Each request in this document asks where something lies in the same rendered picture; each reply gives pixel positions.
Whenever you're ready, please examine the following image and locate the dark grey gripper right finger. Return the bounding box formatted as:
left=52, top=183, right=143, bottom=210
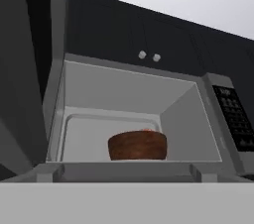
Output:
left=190, top=163, right=247, bottom=183

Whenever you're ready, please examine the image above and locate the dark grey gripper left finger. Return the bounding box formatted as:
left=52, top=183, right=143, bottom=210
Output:
left=0, top=163, right=64, bottom=183

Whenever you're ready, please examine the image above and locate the brown wooden bowl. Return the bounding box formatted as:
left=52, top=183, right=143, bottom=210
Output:
left=107, top=130, right=169, bottom=162

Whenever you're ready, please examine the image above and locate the dark grey microwave door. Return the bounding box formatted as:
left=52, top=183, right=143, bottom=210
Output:
left=0, top=0, right=71, bottom=176

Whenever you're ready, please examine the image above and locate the grey microwave oven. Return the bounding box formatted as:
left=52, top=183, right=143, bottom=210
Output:
left=43, top=52, right=254, bottom=183

